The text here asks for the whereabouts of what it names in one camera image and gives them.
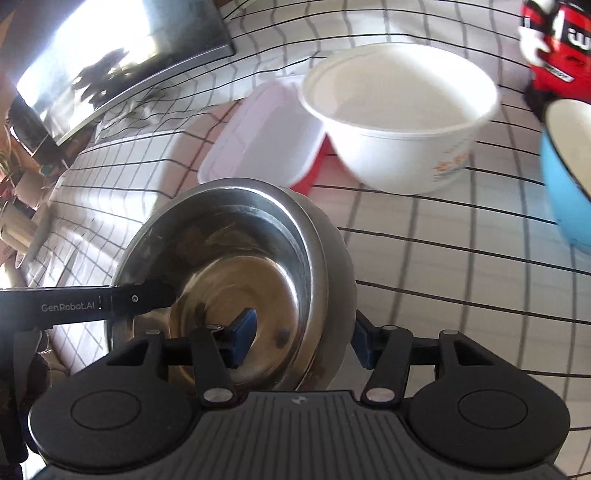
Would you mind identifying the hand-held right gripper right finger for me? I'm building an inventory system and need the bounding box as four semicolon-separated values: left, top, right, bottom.
353;310;488;408

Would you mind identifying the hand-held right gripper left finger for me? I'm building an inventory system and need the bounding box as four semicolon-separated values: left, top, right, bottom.
107;308;257;408

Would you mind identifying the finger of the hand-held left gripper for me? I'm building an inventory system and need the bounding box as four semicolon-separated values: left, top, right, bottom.
99;281;178;320

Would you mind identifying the stainless steel bowl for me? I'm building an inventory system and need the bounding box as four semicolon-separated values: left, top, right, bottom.
104;178;358;398

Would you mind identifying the white floral bowl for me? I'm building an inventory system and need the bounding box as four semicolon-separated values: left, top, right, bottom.
298;44;502;195

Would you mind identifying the blue plate yellow rim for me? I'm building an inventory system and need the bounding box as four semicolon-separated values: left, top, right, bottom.
539;97;591;256

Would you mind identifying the white checked tablecloth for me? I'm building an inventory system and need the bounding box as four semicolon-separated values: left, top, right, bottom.
28;0;591;480

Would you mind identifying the white plastic tray red base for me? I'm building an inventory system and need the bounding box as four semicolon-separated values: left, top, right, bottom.
198;76;340;197

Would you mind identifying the red toy figurine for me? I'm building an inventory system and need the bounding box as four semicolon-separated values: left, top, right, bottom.
517;0;591;123

